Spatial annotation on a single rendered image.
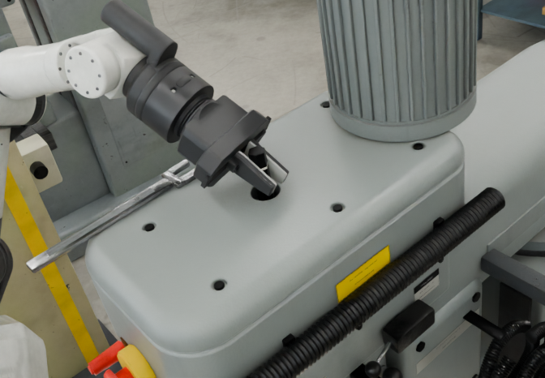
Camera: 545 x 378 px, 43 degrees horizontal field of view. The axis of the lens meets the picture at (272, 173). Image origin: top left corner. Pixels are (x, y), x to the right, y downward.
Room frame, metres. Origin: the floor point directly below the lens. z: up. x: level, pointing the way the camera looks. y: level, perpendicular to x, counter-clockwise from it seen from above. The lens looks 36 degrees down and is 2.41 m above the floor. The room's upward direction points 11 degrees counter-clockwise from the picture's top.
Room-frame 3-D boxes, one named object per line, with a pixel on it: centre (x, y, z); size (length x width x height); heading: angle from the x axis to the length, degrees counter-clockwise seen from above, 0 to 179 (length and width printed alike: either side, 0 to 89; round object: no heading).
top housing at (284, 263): (0.69, 0.00, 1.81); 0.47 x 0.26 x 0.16; 123
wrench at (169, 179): (0.69, 0.20, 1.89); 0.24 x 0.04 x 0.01; 125
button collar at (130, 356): (0.56, 0.21, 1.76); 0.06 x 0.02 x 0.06; 33
